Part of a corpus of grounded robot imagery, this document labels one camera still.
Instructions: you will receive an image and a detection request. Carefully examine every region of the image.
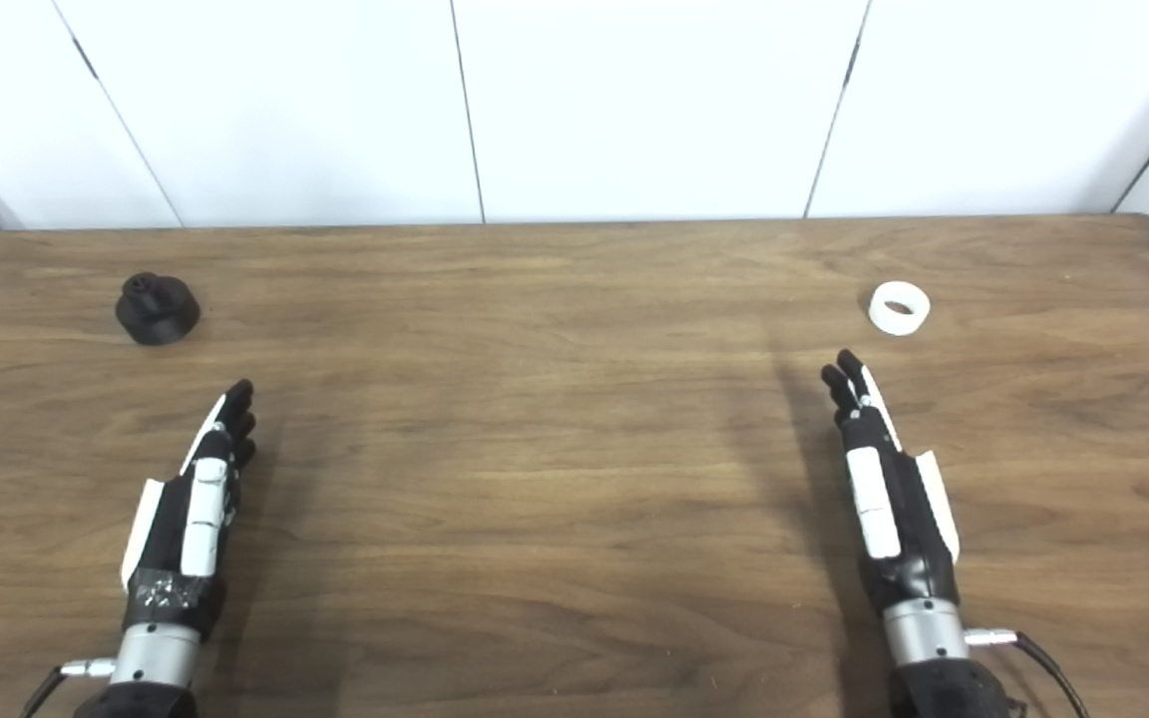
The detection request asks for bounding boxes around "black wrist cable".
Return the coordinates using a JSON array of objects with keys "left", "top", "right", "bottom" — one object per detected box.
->
[
  {"left": 963, "top": 627, "right": 1091, "bottom": 718},
  {"left": 21, "top": 657, "right": 118, "bottom": 718}
]

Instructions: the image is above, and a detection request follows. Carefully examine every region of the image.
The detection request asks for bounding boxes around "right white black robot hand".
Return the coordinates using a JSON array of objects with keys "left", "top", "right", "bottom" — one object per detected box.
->
[{"left": 820, "top": 348, "right": 962, "bottom": 610}]

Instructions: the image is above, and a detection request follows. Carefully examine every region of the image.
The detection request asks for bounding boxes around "white plastic ring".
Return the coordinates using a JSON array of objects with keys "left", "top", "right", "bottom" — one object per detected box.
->
[{"left": 869, "top": 281, "right": 932, "bottom": 337}]

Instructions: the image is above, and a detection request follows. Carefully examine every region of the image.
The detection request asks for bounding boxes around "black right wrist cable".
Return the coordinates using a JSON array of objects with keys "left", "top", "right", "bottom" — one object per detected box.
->
[{"left": 963, "top": 627, "right": 1091, "bottom": 718}]

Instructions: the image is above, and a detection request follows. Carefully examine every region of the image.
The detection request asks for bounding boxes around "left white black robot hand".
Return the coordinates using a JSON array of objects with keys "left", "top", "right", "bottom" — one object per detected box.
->
[{"left": 120, "top": 378, "right": 258, "bottom": 641}]

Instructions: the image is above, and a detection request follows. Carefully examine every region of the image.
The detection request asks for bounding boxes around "round black plastic part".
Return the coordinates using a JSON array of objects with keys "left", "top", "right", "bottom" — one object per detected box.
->
[{"left": 116, "top": 271, "right": 201, "bottom": 347}]

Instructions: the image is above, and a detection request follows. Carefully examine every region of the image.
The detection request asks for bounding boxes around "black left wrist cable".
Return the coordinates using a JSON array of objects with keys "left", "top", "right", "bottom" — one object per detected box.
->
[{"left": 21, "top": 657, "right": 118, "bottom": 718}]

